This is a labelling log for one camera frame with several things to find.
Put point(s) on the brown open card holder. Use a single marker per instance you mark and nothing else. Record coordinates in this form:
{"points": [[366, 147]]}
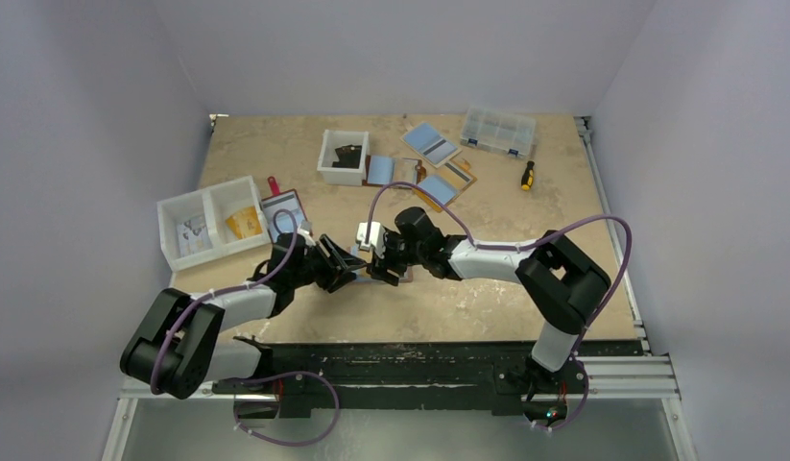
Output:
{"points": [[382, 170]]}

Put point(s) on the orange card holder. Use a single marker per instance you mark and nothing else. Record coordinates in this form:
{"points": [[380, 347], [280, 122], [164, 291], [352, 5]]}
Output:
{"points": [[445, 185]]}

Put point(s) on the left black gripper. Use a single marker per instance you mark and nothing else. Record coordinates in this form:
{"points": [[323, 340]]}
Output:
{"points": [[337, 265]]}

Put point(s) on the aluminium frame rail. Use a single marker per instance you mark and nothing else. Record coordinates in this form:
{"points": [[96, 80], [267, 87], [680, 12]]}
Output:
{"points": [[610, 377]]}

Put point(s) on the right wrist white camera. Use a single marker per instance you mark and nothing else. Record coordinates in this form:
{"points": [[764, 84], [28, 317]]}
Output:
{"points": [[370, 237]]}

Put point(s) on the wrist white camera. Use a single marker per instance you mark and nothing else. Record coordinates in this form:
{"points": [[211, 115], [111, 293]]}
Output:
{"points": [[370, 237], [304, 230]]}

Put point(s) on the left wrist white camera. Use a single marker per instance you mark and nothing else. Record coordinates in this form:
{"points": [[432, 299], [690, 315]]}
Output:
{"points": [[304, 230]]}

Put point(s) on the small white square box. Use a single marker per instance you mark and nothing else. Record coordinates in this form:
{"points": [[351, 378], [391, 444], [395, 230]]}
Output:
{"points": [[339, 176]]}

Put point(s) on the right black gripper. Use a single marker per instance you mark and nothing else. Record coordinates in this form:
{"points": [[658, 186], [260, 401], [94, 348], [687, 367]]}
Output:
{"points": [[387, 257]]}

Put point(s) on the pink card holder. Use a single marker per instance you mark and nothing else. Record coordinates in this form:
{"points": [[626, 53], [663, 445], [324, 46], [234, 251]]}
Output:
{"points": [[362, 275]]}

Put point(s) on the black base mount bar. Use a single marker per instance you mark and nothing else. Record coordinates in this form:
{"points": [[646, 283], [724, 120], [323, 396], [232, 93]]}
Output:
{"points": [[493, 376]]}

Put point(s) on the clear plastic organizer box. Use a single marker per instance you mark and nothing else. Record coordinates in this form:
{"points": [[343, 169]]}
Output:
{"points": [[499, 132]]}

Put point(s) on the red card holder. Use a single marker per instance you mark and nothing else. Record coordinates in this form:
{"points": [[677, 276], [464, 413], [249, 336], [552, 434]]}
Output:
{"points": [[283, 210]]}

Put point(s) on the black object in box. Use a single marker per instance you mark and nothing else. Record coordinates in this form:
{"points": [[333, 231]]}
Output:
{"points": [[348, 156]]}

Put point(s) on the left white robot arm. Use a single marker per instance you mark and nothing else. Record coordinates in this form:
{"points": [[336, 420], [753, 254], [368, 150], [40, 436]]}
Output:
{"points": [[176, 347]]}

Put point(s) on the white card holder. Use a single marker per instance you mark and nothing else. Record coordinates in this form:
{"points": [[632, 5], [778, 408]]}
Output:
{"points": [[431, 145]]}

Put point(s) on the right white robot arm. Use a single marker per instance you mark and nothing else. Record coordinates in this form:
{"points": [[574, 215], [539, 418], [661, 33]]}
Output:
{"points": [[565, 284]]}

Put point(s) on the printed card in bin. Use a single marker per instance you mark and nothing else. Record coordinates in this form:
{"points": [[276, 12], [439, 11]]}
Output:
{"points": [[192, 236]]}

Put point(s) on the yellow black screwdriver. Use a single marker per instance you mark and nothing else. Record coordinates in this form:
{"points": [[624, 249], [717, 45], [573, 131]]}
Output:
{"points": [[528, 176]]}

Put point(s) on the orange card in bin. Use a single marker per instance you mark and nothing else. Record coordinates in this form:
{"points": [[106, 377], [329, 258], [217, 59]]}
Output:
{"points": [[245, 223]]}

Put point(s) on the white two-compartment bin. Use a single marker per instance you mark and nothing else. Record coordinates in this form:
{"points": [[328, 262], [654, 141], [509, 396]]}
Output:
{"points": [[215, 203]]}

